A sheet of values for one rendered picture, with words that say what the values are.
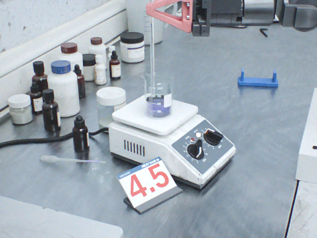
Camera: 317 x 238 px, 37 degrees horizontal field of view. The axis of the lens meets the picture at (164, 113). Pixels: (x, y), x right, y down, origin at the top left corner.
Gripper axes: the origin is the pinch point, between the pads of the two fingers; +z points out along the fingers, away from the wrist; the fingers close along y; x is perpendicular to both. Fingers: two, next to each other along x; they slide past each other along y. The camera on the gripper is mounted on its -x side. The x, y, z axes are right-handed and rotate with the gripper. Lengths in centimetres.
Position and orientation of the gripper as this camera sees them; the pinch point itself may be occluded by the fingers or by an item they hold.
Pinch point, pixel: (151, 9)
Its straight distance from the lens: 79.6
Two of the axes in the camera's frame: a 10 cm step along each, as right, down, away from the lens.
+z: -10.0, 0.1, -0.3
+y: 0.3, 4.4, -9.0
